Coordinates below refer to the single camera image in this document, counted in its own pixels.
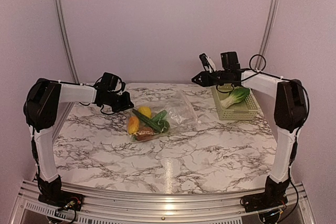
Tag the clear zip top bag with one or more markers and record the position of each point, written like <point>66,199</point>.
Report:
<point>180,114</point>

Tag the left aluminium frame post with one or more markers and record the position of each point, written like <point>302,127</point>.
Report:
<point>65,40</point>

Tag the fake bok choy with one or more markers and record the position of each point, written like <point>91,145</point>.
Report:
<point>238,95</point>

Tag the fake green cucumber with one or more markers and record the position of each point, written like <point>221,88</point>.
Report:
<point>147,121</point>

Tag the aluminium frame post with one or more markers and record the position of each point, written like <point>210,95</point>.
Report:
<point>65,40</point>
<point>270,21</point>

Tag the front aluminium rail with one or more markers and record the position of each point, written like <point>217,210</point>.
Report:
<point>110,206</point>

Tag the fake yellow pepper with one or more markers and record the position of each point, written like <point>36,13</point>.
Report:
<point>145,110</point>

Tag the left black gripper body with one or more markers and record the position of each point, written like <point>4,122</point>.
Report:
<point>119,104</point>

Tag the fake green leafy vegetable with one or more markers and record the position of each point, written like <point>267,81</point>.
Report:
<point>161,121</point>

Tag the right aluminium frame post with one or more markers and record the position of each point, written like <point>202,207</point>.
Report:
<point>270,21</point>

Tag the pale green plastic basket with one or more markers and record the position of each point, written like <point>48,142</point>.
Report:
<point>244,111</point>

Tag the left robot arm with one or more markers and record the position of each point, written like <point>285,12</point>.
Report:
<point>41,109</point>

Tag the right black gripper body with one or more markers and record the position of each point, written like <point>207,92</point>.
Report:
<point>211,82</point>

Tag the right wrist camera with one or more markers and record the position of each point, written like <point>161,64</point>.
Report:
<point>207,63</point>

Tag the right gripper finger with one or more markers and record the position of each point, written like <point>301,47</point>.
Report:
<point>200,82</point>
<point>201,76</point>

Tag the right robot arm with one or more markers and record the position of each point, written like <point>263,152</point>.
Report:
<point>290,114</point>

